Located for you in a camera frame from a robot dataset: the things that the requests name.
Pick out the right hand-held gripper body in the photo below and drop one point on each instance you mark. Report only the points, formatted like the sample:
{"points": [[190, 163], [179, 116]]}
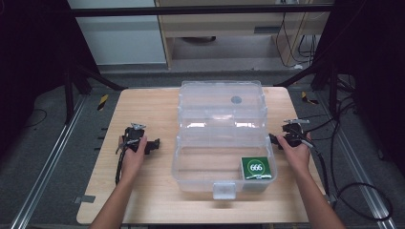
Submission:
{"points": [[294, 133]]}

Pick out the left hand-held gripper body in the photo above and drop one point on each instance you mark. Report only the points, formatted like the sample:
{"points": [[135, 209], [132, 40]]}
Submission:
{"points": [[132, 135]]}

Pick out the person's right hand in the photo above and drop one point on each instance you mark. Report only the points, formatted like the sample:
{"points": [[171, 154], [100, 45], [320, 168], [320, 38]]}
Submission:
{"points": [[297, 157]]}

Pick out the person's left hand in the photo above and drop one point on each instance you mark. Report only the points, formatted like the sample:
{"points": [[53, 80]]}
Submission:
{"points": [[132, 160]]}

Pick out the green square packet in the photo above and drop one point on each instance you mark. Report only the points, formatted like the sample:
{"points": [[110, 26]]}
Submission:
{"points": [[256, 167]]}

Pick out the yellow black hazard tape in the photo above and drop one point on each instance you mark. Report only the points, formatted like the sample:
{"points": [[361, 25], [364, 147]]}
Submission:
{"points": [[102, 102], [308, 98]]}

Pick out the clear plastic storage box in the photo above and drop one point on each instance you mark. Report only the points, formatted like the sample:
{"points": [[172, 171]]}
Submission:
{"points": [[223, 136]]}

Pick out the black metal stand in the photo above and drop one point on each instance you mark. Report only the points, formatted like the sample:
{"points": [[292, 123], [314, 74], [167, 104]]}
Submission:
{"points": [[332, 92], [68, 95]]}

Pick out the grey tape strip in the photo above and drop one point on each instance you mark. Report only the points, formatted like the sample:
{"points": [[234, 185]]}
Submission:
{"points": [[84, 199]]}

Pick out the white cabinet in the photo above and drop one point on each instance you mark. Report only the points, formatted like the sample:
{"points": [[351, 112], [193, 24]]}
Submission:
{"points": [[121, 41]]}

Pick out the dark curtain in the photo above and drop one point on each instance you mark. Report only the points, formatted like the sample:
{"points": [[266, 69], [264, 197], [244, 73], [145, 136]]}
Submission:
{"points": [[375, 63], [31, 63]]}

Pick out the light wooden desk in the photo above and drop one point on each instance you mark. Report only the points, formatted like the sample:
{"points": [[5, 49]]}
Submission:
{"points": [[229, 28]]}

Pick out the aluminium floor rail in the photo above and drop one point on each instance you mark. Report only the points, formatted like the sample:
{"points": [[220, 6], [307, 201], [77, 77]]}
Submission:
{"points": [[356, 171], [47, 165]]}

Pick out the black horizontal frame bar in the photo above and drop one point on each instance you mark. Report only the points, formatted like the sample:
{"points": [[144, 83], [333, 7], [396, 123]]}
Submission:
{"points": [[191, 11]]}

